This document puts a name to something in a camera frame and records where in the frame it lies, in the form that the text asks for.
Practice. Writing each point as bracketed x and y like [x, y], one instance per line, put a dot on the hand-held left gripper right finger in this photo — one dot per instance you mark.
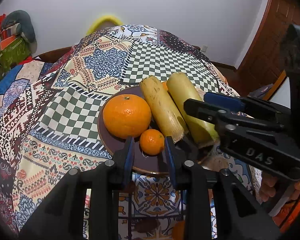
[170, 160]

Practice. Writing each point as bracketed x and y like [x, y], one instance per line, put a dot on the white wall socket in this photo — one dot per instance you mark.
[204, 47]

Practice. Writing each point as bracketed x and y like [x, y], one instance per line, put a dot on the pale tan sugarcane piece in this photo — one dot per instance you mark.
[160, 105]

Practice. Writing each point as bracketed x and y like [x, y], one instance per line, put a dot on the person's right hand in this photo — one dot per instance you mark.
[267, 188]

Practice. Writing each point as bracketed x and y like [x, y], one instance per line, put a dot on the small mandarin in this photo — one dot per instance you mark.
[165, 85]
[152, 142]

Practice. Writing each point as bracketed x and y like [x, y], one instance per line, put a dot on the wooden wardrobe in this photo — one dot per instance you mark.
[272, 42]

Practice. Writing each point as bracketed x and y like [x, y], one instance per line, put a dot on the patchwork tablecloth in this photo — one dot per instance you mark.
[90, 62]

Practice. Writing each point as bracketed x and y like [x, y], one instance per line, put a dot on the patchwork bed blanket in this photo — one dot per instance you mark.
[17, 72]

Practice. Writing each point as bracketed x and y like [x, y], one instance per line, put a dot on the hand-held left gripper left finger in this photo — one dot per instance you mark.
[128, 160]

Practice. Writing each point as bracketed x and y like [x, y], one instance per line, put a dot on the large orange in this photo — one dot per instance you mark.
[178, 230]
[126, 116]

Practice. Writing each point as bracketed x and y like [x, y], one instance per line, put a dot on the orange cardboard box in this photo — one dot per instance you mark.
[7, 41]

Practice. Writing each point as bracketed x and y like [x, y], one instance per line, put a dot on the purple plate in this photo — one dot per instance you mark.
[110, 140]

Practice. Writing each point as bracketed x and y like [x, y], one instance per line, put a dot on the yellow-green sugarcane piece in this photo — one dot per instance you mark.
[182, 90]

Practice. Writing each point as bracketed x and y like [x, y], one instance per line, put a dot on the green storage box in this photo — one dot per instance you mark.
[11, 55]

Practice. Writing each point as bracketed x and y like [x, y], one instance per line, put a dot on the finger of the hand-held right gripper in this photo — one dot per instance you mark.
[225, 100]
[197, 107]

